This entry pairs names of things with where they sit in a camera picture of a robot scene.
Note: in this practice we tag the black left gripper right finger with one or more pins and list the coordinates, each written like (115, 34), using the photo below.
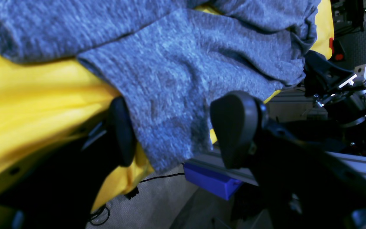
(303, 186)

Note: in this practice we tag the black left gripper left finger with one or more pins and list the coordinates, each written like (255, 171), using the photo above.
(58, 190)

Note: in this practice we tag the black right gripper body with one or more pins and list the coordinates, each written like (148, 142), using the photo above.
(325, 81)

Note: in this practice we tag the grey long-sleeve T-shirt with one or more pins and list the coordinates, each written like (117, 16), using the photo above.
(168, 60)

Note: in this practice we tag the blue plastic box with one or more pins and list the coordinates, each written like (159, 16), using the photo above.
(215, 183)

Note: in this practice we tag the yellow table cloth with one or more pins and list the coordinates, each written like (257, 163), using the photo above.
(43, 103)

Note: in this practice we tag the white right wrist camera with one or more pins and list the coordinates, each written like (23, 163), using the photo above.
(362, 74)

